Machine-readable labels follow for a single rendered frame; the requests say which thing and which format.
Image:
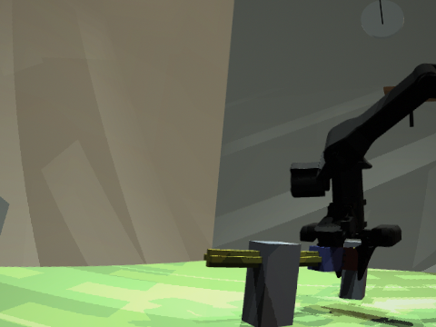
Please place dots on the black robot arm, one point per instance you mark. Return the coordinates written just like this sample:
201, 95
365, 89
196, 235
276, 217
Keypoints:
347, 143

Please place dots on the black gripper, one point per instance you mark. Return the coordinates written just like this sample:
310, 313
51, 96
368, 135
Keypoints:
384, 235

